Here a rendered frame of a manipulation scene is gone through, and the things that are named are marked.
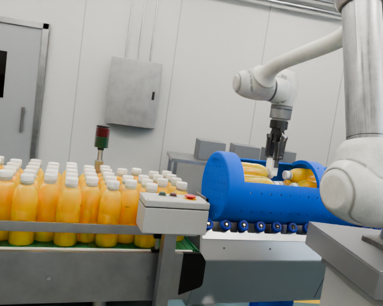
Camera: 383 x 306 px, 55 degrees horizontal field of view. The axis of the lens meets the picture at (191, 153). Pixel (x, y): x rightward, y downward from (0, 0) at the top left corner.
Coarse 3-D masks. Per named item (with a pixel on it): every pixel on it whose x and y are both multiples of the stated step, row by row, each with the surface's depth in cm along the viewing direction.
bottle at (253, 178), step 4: (244, 176) 145; (248, 176) 146; (252, 176) 146; (256, 176) 147; (260, 176) 148; (244, 180) 144; (248, 180) 144; (252, 180) 145; (256, 180) 145; (260, 180) 146; (264, 180) 147; (268, 180) 148; (272, 180) 152
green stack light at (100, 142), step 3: (96, 138) 165; (99, 138) 165; (102, 138) 165; (105, 138) 165; (108, 138) 167; (96, 141) 165; (99, 141) 165; (102, 141) 165; (105, 141) 166; (108, 141) 168; (96, 144) 165; (99, 144) 165; (102, 144) 165; (105, 144) 166; (96, 147) 165; (99, 147) 165; (102, 147) 165; (105, 147) 166
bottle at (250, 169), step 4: (244, 164) 151; (248, 164) 151; (252, 164) 153; (256, 164) 154; (244, 168) 149; (248, 168) 150; (252, 168) 151; (256, 168) 151; (260, 168) 152; (264, 168) 154; (244, 172) 149; (248, 172) 150; (252, 172) 151; (256, 172) 151; (260, 172) 152; (264, 172) 153; (268, 172) 155; (264, 176) 153; (268, 176) 156
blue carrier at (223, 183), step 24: (216, 168) 147; (240, 168) 140; (288, 168) 170; (312, 168) 154; (216, 192) 145; (240, 192) 137; (264, 192) 140; (288, 192) 144; (312, 192) 147; (216, 216) 143; (240, 216) 142; (264, 216) 145; (288, 216) 148; (312, 216) 151
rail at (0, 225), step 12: (0, 228) 107; (12, 228) 108; (24, 228) 109; (36, 228) 110; (48, 228) 111; (60, 228) 112; (72, 228) 113; (84, 228) 114; (96, 228) 115; (108, 228) 116; (120, 228) 118; (132, 228) 119
